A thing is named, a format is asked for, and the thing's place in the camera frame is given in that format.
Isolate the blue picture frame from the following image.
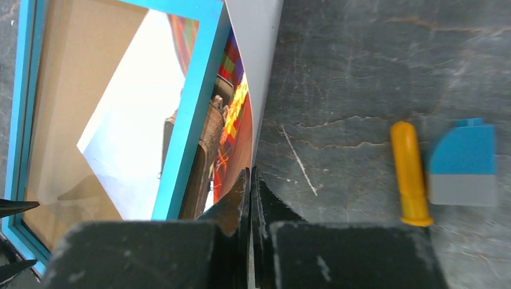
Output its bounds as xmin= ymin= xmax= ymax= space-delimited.
xmin=1 ymin=1 xmax=231 ymax=275

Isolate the brown frame stand flap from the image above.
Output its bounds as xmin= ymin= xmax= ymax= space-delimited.
xmin=161 ymin=75 xmax=236 ymax=220

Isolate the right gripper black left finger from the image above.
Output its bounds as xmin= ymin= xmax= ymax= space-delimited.
xmin=42 ymin=169 xmax=250 ymax=288

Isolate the hot air balloon photo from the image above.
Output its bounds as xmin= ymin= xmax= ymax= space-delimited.
xmin=75 ymin=0 xmax=285 ymax=222

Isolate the small blue eraser block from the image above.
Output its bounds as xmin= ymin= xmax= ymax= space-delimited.
xmin=425 ymin=118 xmax=498 ymax=207

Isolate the yellow handled screwdriver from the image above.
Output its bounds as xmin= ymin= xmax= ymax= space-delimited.
xmin=390 ymin=122 xmax=433 ymax=227

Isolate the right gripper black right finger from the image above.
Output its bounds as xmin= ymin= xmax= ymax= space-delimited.
xmin=251 ymin=168 xmax=448 ymax=288

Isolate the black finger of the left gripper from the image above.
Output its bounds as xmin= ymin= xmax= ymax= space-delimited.
xmin=0 ymin=259 xmax=37 ymax=284
xmin=0 ymin=199 xmax=40 ymax=218

